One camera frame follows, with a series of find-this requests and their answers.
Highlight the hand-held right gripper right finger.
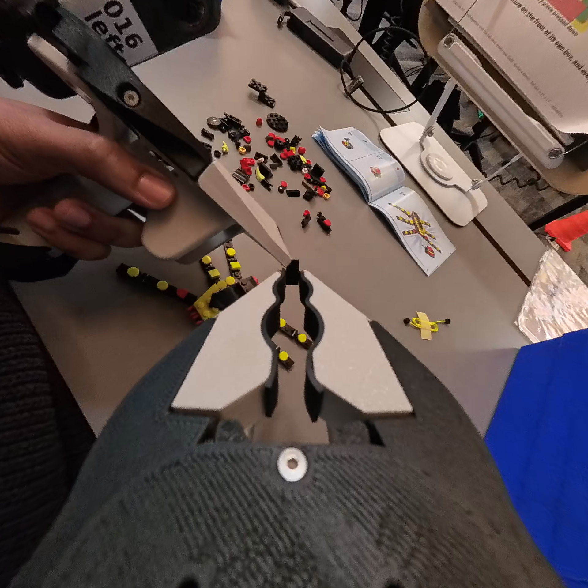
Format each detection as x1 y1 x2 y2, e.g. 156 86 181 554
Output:
298 270 414 438

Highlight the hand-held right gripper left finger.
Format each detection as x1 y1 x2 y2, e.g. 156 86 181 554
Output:
170 271 288 431

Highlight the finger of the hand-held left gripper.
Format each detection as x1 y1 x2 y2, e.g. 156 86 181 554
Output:
141 160 293 268

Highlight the red yellow black lego model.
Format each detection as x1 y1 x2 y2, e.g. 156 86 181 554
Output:
192 275 259 325

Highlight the pile of loose lego pieces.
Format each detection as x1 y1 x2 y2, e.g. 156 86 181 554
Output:
200 78 334 235

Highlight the lego instruction booklet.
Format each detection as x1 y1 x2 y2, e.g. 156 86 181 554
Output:
312 126 456 276

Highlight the person's left hand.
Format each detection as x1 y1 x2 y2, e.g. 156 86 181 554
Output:
0 97 178 262

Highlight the black flat device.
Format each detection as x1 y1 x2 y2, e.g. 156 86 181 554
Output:
277 5 412 113

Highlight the blue plastic bin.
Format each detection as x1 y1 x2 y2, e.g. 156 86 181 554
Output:
484 328 588 588

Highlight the white document stand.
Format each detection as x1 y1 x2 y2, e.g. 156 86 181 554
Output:
380 34 588 227

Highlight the clear plastic bag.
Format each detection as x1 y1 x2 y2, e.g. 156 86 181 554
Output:
517 250 588 344

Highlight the orange cone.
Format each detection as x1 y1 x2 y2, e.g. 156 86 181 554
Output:
544 216 588 252

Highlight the printed instruction sheet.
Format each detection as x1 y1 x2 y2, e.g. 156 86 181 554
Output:
434 0 588 134

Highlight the yellow cord with tape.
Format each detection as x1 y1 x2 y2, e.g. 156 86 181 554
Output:
403 311 452 341

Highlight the black cable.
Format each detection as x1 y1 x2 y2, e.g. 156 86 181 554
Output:
340 28 430 114

